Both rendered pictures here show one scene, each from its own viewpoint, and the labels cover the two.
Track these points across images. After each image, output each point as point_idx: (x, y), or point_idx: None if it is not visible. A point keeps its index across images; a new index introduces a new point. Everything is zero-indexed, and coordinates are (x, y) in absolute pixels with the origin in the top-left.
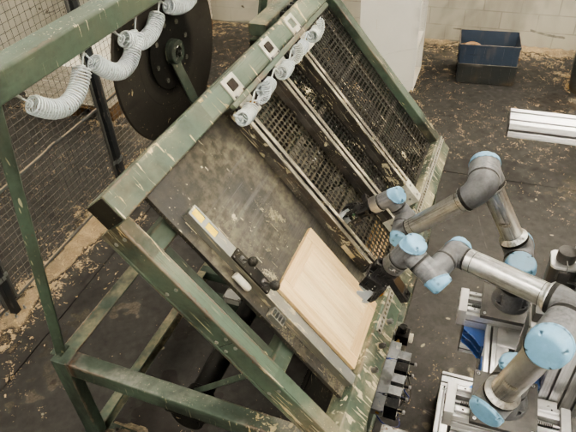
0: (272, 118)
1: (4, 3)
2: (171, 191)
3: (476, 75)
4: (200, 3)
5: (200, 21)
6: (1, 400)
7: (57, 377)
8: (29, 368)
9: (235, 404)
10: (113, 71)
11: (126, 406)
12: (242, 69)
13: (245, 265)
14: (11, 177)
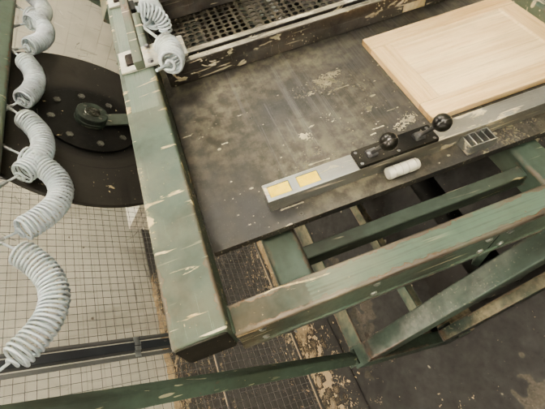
0: (207, 33)
1: (96, 213)
2: (229, 209)
3: None
4: (57, 64)
5: (79, 73)
6: (360, 377)
7: (364, 329)
8: (345, 343)
9: (530, 235)
10: (48, 208)
11: (422, 298)
12: (125, 40)
13: (382, 152)
14: (123, 405)
